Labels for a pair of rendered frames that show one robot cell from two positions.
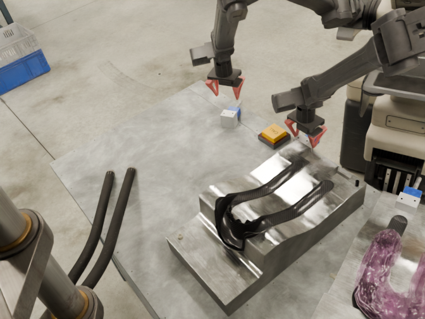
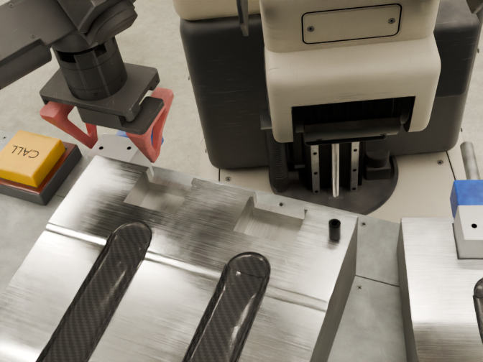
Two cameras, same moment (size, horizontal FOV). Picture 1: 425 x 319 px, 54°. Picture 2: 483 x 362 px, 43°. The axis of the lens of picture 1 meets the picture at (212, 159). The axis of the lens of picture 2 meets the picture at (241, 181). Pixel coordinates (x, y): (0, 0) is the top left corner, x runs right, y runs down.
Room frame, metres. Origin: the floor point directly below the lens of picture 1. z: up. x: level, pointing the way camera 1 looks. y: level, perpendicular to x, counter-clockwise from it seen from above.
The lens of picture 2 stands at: (0.49, -0.16, 1.31)
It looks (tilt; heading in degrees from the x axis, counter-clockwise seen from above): 49 degrees down; 329
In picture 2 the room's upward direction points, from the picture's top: 10 degrees counter-clockwise
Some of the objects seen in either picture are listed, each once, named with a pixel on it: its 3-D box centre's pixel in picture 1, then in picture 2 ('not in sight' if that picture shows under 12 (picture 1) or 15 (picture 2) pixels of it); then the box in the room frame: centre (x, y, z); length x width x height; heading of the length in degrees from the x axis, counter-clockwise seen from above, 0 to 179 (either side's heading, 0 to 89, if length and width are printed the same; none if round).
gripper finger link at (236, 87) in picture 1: (233, 87); not in sight; (1.17, -0.12, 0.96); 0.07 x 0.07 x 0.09; 57
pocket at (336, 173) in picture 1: (340, 178); (273, 230); (0.76, -0.34, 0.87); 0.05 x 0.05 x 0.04; 30
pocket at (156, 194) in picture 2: (311, 159); (164, 202); (0.85, -0.29, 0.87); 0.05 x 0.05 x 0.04; 30
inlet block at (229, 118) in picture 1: (234, 111); not in sight; (1.22, -0.11, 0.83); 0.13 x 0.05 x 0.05; 147
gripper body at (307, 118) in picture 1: (305, 112); (92, 65); (0.97, -0.31, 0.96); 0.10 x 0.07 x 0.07; 30
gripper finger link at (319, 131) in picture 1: (311, 134); (134, 124); (0.95, -0.32, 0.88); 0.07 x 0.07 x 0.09; 30
